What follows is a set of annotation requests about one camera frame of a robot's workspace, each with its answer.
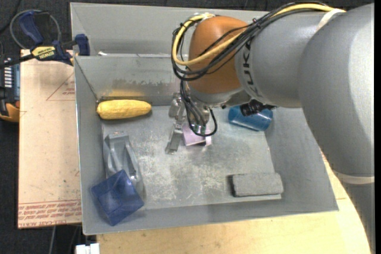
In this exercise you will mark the grey sponge block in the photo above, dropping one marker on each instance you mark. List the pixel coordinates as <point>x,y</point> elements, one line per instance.
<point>257,184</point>

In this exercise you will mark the blue plastic cup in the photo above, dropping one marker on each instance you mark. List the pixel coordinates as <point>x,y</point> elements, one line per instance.
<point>253,122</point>

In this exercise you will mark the pale purple flat block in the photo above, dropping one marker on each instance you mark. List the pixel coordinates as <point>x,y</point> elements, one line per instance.
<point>190,138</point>

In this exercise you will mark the yellow corn cob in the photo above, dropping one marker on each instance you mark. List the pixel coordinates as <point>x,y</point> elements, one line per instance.
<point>123,109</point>

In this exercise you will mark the blue translucent cube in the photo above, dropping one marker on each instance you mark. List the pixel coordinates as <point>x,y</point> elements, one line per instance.
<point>116,197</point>

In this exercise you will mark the brown cardboard board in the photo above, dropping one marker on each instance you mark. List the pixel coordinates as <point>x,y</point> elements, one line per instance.
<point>47,142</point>

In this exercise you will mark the grey metal bin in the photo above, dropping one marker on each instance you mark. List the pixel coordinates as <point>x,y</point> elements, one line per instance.
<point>190,175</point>

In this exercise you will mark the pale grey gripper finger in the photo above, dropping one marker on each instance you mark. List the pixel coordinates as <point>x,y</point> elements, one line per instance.
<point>178,138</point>
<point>170,145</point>

